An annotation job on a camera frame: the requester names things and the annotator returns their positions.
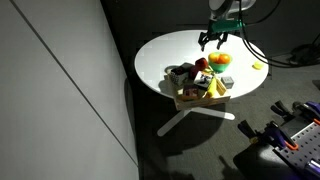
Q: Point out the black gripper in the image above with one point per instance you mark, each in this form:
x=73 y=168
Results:
x=213 y=35

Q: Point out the red toy apple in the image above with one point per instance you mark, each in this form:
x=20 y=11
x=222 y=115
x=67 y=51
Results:
x=201 y=63

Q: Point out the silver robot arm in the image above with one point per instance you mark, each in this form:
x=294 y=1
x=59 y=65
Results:
x=230 y=8

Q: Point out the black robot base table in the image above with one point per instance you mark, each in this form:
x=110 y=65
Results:
x=256 y=163

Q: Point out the small yellow toy fruit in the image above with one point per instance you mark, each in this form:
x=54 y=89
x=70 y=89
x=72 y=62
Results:
x=214 y=57

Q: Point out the orange toy fruit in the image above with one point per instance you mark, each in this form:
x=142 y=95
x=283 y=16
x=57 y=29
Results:
x=224 y=59

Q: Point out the yellow toy banana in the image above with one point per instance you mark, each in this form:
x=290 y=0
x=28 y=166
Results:
x=212 y=87

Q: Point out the yellow toy lemon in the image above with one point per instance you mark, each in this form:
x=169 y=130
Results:
x=258 y=65

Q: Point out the wooden tray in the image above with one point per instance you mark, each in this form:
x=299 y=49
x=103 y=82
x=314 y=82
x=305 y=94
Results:
x=200 y=102

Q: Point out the green plastic bowl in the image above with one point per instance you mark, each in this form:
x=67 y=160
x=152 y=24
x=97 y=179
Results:
x=219 y=67

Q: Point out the magenta cube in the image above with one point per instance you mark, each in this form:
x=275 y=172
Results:
x=193 y=71

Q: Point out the black white checkered cube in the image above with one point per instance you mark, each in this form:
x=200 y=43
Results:
x=202 y=80

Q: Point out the yellow wedge block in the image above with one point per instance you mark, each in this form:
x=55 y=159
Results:
x=221 y=86

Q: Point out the black cube with red print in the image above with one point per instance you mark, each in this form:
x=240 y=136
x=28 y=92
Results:
x=178 y=76

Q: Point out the purple cube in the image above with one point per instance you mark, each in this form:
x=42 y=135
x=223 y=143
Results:
x=190 y=92

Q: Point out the white table base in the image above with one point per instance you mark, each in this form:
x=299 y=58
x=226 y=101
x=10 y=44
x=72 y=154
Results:
x=186 y=115

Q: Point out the perforated metal breadboard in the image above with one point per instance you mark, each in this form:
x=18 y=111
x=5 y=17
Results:
x=300 y=148

